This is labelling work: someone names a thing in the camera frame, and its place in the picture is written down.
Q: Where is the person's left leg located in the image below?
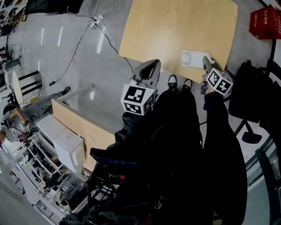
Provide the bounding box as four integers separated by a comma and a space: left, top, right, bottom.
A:
152, 88, 180, 159

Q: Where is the black cable with adapter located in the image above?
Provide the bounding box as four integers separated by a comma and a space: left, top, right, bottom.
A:
49, 21, 94, 87

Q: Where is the white cable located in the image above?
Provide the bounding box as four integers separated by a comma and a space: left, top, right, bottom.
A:
65, 0, 115, 18

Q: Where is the person's leg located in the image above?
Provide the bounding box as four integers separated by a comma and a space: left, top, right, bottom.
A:
177, 86, 203, 152
152, 88, 180, 159

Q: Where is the person's right forearm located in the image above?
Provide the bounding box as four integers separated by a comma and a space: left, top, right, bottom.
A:
203, 90, 248, 223

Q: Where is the black chest-worn device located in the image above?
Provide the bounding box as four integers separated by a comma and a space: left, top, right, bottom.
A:
84, 147, 154, 222

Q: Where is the white power strip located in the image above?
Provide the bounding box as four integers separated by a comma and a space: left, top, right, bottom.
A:
90, 14, 104, 29

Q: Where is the person's left forearm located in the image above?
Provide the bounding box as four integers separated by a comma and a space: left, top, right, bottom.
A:
114, 111, 155, 152

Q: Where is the person's right black shoe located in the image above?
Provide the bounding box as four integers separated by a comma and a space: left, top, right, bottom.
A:
180, 78, 193, 91

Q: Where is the white soap dish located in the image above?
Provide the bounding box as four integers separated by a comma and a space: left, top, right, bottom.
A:
181, 50, 216, 68

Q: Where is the person's left black shoe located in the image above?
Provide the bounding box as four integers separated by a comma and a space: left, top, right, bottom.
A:
167, 74, 178, 92

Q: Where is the red box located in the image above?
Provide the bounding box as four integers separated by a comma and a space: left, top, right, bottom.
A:
249, 4, 281, 40

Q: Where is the black slatted chair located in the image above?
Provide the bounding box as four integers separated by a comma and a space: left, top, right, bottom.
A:
18, 70, 43, 97

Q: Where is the black office chair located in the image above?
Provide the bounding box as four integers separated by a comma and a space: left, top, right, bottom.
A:
227, 58, 281, 145

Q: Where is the white shelf rack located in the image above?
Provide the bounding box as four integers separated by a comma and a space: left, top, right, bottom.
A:
12, 131, 74, 206

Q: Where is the long black cable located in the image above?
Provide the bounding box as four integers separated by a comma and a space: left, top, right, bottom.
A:
96, 23, 134, 76

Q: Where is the round wooden table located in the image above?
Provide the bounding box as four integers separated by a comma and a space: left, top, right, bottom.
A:
11, 70, 24, 109

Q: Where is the flat white box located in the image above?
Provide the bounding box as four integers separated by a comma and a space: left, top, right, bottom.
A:
36, 114, 67, 142

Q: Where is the person's black shoe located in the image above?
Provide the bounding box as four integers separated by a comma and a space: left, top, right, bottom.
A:
180, 78, 193, 91
167, 74, 178, 92

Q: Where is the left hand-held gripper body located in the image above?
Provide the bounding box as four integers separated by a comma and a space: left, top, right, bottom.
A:
120, 74, 160, 116

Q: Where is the large white box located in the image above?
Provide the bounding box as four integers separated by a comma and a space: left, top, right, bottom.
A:
52, 128, 88, 174

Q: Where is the person's right leg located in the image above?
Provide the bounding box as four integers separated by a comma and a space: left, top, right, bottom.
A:
177, 86, 203, 152

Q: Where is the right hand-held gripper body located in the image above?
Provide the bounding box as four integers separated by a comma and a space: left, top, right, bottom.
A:
200, 67, 234, 98

